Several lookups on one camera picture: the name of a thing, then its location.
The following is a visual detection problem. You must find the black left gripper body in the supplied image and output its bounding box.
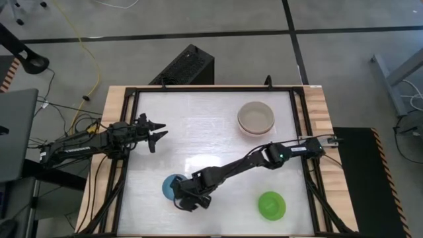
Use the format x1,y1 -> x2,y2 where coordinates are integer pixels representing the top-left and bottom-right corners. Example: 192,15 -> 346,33
130,113 -> 152,145

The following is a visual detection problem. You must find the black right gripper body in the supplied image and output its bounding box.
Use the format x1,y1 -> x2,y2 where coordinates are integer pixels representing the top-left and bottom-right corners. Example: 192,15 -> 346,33
180,173 -> 213,210

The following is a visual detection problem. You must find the orange patterned bowl blue interior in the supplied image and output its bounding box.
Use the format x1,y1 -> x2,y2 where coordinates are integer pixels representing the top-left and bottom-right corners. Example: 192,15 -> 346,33
161,173 -> 188,202

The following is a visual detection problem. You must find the off-white bowl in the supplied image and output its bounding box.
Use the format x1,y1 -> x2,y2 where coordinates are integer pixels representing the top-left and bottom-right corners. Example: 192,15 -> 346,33
237,100 -> 276,134

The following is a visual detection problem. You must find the black computer tower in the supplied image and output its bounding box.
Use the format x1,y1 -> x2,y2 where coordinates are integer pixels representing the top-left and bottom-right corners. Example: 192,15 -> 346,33
149,44 -> 215,87

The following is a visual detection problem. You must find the pink bowl green interior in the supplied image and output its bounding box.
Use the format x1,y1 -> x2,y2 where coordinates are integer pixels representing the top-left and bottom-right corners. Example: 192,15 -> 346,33
257,190 -> 287,221

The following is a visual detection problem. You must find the grey laptop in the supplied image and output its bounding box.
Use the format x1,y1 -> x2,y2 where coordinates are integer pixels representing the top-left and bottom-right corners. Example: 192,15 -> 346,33
0,88 -> 40,183

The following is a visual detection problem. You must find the black stand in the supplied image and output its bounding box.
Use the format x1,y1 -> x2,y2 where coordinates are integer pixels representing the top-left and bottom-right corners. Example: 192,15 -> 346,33
0,22 -> 50,75

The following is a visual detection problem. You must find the black hazard-striped floor mat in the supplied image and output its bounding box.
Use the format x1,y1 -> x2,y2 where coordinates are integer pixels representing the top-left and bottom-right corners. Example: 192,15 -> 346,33
332,126 -> 412,238

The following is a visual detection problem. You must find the office chair base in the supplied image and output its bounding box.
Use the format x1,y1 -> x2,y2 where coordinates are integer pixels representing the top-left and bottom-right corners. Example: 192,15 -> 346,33
0,0 -> 48,26

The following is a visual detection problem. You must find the grey desk leg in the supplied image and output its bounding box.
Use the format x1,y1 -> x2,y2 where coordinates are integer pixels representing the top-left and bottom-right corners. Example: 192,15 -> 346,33
369,48 -> 423,117

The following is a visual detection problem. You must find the black table frame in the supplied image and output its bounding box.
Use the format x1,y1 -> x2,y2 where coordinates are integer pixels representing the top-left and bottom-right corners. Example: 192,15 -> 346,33
75,84 -> 362,238

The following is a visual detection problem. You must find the yellow cable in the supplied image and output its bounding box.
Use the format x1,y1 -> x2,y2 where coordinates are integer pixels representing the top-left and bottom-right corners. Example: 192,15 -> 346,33
52,0 -> 102,135

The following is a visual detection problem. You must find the white cable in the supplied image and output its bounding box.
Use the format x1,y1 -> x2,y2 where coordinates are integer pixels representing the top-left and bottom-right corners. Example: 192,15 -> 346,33
93,0 -> 140,10

